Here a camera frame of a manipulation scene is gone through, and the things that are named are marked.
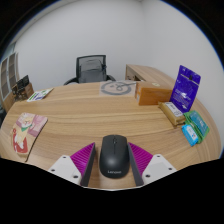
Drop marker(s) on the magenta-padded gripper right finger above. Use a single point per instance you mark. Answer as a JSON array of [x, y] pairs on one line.
[[158, 166]]

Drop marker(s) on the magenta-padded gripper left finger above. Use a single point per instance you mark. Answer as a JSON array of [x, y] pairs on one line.
[[66, 168]]

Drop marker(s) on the black computer mouse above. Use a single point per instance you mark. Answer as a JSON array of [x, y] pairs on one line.
[[114, 156]]

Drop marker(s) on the cartoon print mouse pad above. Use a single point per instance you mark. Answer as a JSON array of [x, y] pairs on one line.
[[27, 130]]

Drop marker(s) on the blue wipes packet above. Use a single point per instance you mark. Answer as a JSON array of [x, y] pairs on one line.
[[190, 134]]

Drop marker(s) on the tan packet with white label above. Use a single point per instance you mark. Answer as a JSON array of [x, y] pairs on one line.
[[172, 112]]

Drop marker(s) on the green packet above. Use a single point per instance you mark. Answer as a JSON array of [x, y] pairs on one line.
[[200, 125]]

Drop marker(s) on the brown cardboard box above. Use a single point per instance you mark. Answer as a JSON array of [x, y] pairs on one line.
[[153, 96]]

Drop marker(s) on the white leaflet with green print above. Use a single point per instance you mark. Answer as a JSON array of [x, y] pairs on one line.
[[39, 95]]

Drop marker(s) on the purple standing pouch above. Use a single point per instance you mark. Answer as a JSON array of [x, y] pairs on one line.
[[185, 88]]

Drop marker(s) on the clear sheet with grey circle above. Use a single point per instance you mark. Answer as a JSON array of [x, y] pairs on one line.
[[115, 88]]

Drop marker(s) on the stack of dark boxes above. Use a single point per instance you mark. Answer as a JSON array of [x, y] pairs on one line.
[[22, 88]]

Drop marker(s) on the wooden side desk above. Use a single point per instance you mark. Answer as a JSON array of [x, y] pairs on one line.
[[150, 72]]

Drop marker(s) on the grey backpack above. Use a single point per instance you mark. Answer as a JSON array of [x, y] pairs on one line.
[[92, 71]]

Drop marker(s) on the black office chair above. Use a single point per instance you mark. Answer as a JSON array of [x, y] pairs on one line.
[[78, 66]]

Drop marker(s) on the wooden shelf unit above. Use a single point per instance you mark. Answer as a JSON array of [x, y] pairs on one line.
[[6, 78]]

